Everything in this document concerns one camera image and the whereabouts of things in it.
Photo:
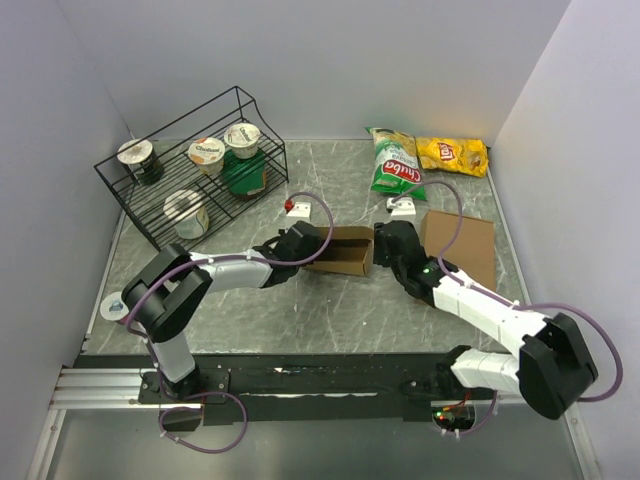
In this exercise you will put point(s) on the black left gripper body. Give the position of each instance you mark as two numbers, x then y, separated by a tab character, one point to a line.
297	266

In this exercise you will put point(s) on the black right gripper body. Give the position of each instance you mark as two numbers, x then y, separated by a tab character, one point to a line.
381	256

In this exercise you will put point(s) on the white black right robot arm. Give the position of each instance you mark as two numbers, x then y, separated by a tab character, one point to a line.
546	360

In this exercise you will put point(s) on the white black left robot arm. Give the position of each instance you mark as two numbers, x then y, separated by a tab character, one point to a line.
164	296

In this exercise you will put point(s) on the folded brown cardboard box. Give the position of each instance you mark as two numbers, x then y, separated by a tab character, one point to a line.
473	250

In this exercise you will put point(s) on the green Chuba chips bag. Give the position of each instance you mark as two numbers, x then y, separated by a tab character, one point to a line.
397	167

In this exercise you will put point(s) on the green snack packet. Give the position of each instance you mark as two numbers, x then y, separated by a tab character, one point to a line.
245	178

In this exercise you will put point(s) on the yellow Lays chips bag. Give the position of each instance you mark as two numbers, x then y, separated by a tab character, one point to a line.
463	156

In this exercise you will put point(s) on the green Chobani yogurt cup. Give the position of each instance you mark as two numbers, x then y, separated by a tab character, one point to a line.
242	139

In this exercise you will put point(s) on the orange Chobani yogurt cup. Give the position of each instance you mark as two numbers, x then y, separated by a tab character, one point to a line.
208	155

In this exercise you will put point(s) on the dark yogurt cup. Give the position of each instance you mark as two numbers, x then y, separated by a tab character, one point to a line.
140	158

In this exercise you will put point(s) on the purple yogurt cup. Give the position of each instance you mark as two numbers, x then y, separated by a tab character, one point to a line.
113	308

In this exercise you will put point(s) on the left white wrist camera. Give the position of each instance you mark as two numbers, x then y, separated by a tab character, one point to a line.
298	210

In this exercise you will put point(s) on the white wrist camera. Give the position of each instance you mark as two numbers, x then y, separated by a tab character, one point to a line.
298	210
402	208

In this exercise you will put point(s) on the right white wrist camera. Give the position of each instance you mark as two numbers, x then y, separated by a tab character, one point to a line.
402	208

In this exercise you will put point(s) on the white ring yogurt cup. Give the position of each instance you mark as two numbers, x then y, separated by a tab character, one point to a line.
186	212

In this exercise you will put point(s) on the black wire rack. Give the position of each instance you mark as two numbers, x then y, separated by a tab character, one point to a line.
143	205

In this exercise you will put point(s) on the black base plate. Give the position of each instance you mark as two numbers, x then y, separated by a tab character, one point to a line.
233	388

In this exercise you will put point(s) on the aluminium rail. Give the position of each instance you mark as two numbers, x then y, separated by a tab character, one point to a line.
97	389

